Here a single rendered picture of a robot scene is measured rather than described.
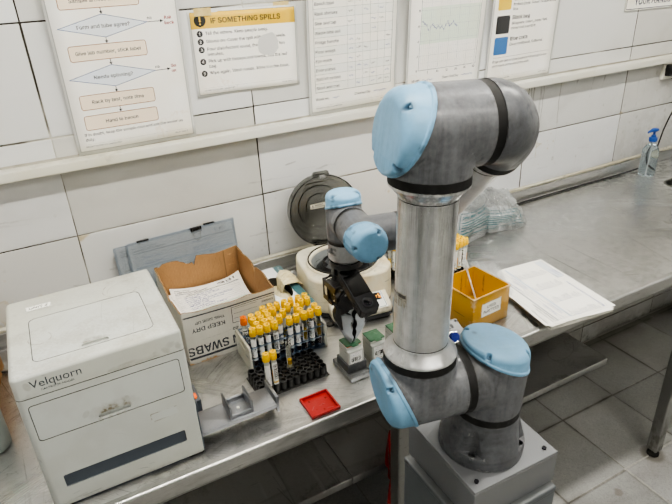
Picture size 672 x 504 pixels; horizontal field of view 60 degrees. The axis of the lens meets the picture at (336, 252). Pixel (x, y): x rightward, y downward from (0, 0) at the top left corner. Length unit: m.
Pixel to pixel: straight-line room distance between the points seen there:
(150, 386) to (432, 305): 0.55
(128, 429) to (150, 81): 0.84
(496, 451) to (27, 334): 0.85
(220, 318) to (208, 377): 0.14
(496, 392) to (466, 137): 0.43
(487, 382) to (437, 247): 0.27
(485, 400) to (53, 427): 0.72
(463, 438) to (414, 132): 0.56
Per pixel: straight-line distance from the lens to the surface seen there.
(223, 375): 1.44
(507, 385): 0.99
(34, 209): 1.63
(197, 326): 1.44
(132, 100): 1.58
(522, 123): 0.80
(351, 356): 1.36
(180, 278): 1.69
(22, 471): 1.37
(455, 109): 0.75
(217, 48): 1.62
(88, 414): 1.14
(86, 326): 1.15
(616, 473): 2.53
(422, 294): 0.84
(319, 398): 1.34
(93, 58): 1.55
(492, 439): 1.06
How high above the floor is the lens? 1.75
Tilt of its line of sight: 27 degrees down
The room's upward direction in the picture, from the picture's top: 3 degrees counter-clockwise
